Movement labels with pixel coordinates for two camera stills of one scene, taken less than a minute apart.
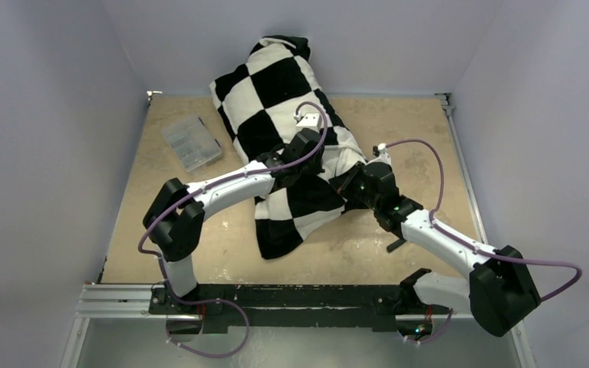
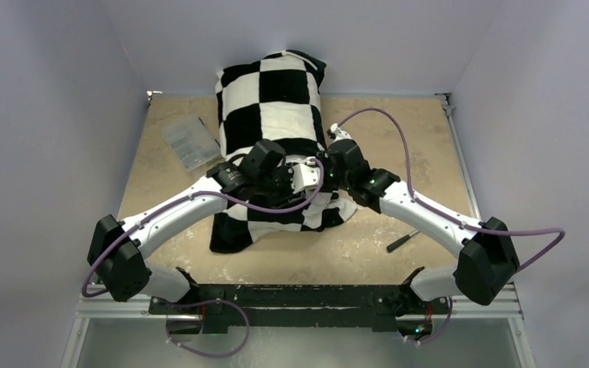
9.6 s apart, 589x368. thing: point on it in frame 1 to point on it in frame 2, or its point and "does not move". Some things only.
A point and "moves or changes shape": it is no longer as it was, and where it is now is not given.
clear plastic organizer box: [192, 143] does not move
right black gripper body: [350, 182] to [328, 184]
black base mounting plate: [373, 308] does not move
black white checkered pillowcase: [260, 98] moves or changes shape
